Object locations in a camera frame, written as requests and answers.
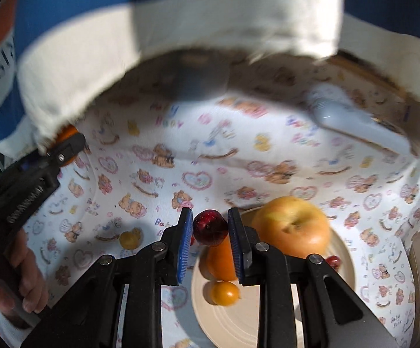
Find beige round plate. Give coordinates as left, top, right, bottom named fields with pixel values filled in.
left=190, top=206, right=356, bottom=348

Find person's left hand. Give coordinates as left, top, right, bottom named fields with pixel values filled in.
left=0, top=229, right=50, bottom=320

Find large yellow apple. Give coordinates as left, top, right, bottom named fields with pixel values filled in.
left=251, top=196, right=332, bottom=260

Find orange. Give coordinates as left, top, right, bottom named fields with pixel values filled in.
left=206, top=238, right=238, bottom=282

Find small orange tangerine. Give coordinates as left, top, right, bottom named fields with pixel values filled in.
left=55, top=124, right=88, bottom=166

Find yellow cherry tomato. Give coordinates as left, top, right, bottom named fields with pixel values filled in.
left=210, top=280, right=240, bottom=306
left=119, top=230, right=141, bottom=250

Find bear print tablecloth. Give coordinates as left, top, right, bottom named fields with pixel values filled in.
left=21, top=49, right=420, bottom=348

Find white handheld device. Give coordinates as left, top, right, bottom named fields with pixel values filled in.
left=306, top=83, right=414, bottom=157

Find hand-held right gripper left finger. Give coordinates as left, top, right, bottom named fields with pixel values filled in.
left=21, top=207, right=194, bottom=348

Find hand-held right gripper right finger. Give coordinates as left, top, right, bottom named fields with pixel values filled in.
left=227, top=207, right=399, bottom=348

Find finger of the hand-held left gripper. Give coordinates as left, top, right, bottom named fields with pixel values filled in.
left=12, top=151, right=51, bottom=177
left=45, top=133, right=87, bottom=170

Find striped hanging blanket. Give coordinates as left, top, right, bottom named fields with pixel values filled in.
left=0, top=0, right=420, bottom=160

